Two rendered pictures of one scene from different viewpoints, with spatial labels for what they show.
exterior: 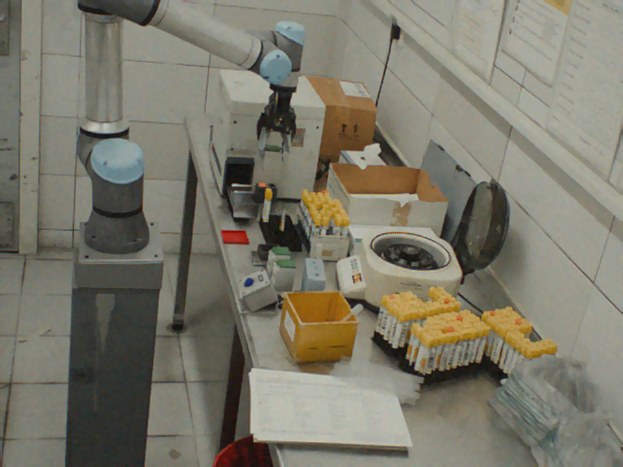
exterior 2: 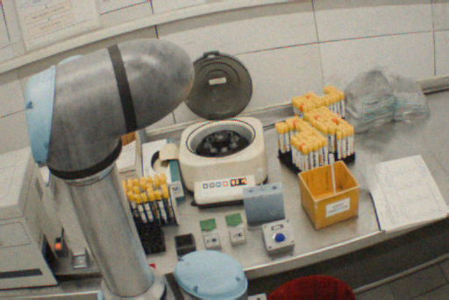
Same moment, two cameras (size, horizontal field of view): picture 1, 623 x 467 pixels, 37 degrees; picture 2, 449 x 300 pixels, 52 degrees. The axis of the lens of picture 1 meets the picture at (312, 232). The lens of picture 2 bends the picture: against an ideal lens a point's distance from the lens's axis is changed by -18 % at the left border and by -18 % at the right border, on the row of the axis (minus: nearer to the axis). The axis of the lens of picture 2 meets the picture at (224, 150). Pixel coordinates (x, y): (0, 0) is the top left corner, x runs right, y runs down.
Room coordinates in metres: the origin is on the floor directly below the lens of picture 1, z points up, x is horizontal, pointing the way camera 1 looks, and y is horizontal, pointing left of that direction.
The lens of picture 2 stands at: (1.74, 1.07, 1.81)
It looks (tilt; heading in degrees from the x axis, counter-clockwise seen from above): 32 degrees down; 283
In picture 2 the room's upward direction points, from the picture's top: 10 degrees counter-clockwise
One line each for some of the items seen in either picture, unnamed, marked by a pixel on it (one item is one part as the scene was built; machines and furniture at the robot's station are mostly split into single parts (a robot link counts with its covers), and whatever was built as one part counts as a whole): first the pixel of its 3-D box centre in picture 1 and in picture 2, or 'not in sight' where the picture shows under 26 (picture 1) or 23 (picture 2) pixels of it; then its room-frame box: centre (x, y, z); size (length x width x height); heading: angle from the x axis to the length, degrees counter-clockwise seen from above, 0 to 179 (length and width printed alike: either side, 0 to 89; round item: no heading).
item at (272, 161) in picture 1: (272, 159); not in sight; (2.29, 0.14, 1.08); 0.05 x 0.04 x 0.06; 102
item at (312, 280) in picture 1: (312, 286); (264, 204); (1.93, -0.02, 0.92); 0.10 x 0.07 x 0.10; 8
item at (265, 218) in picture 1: (282, 218); (128, 231); (2.27, 0.09, 0.93); 0.17 x 0.09 x 0.11; 17
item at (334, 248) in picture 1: (321, 231); (140, 210); (2.27, -0.02, 0.91); 0.20 x 0.10 x 0.07; 16
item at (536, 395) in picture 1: (556, 388); (367, 92); (1.59, -0.53, 0.97); 0.26 x 0.17 x 0.19; 30
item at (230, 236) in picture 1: (235, 236); not in sight; (2.22, 0.20, 0.88); 0.07 x 0.07 x 0.01; 16
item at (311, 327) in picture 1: (317, 326); (329, 195); (1.75, -0.04, 0.93); 0.13 x 0.13 x 0.10; 21
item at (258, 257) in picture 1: (269, 254); (185, 246); (2.12, 0.10, 0.89); 0.09 x 0.05 x 0.04; 107
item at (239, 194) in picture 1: (240, 193); (74, 261); (2.41, 0.22, 0.92); 0.21 x 0.07 x 0.05; 16
